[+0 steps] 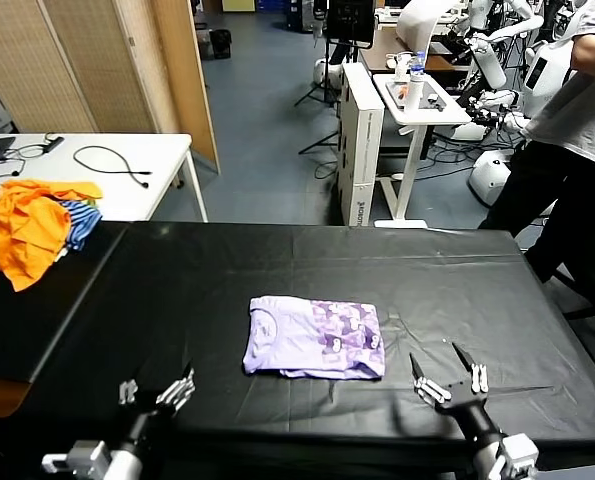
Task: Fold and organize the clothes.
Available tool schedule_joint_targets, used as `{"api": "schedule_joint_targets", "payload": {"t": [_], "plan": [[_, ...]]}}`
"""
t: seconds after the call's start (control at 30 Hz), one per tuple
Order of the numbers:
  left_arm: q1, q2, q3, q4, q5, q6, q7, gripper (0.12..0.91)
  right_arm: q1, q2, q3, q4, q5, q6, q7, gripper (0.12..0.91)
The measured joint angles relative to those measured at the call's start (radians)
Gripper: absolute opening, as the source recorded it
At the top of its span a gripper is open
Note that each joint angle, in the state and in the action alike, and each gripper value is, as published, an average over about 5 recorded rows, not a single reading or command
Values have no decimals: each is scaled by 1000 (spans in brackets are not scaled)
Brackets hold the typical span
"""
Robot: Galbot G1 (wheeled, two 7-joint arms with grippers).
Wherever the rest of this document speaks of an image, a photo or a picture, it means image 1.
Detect thick black cable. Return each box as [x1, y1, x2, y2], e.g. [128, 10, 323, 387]
[72, 144, 153, 190]

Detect black waste bin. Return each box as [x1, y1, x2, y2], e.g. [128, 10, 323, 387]
[210, 29, 233, 61]

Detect white humanoid robot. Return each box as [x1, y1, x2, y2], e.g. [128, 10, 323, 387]
[461, 0, 580, 144]

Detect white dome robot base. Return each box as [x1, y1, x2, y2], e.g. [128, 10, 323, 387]
[467, 148, 513, 207]

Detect black tripod stand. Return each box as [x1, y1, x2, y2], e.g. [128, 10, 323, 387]
[294, 39, 343, 156]

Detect orange garment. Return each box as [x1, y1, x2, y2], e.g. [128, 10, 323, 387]
[0, 178, 105, 292]

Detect small white standing desk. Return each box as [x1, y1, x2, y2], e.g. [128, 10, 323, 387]
[371, 73, 473, 230]

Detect clear water bottle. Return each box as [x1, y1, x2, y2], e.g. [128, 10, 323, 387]
[408, 49, 427, 80]

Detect brown wooden desk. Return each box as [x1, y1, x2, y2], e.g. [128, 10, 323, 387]
[357, 24, 473, 77]

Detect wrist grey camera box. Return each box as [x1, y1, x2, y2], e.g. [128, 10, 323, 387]
[496, 433, 541, 477]
[41, 439, 111, 477]

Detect blue striped garment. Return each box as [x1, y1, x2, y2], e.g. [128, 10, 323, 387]
[57, 198, 104, 251]

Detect thin black cable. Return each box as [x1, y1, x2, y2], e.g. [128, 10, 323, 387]
[0, 142, 52, 177]

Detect black plastic table cover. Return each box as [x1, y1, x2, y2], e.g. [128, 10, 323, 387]
[26, 219, 595, 480]

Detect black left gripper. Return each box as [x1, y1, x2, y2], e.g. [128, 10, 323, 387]
[118, 361, 197, 455]

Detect white cylinder bottle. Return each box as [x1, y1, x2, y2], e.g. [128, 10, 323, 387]
[403, 72, 424, 115]

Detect wooden folding screen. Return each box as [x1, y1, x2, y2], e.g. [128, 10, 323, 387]
[0, 0, 223, 175]

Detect black floor cables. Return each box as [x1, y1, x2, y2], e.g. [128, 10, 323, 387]
[313, 130, 522, 182]

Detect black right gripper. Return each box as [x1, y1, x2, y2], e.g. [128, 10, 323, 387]
[408, 341, 504, 452]

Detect white table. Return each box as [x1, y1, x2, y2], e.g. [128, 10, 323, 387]
[0, 131, 210, 224]

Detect black monitor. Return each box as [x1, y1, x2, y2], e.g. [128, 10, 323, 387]
[324, 0, 378, 50]

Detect lavender printed t-shirt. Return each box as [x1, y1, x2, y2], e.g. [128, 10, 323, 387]
[241, 295, 388, 382]

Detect bystander in grey shirt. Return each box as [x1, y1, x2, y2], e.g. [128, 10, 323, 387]
[477, 0, 595, 354]

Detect left wrist grey camera box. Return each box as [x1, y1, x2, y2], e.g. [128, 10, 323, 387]
[41, 439, 111, 477]

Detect tall white cardboard box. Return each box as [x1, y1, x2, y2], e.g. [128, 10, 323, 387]
[337, 61, 386, 228]

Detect right wrist grey camera box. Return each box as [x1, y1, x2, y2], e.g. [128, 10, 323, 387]
[496, 433, 541, 477]

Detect grey tray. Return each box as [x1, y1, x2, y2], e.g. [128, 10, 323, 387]
[384, 78, 451, 112]

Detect black side table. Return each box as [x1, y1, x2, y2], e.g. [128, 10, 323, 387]
[0, 219, 131, 384]

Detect white curved cover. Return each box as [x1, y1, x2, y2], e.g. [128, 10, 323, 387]
[395, 0, 461, 57]

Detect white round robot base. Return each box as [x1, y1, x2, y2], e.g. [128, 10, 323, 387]
[312, 57, 346, 84]

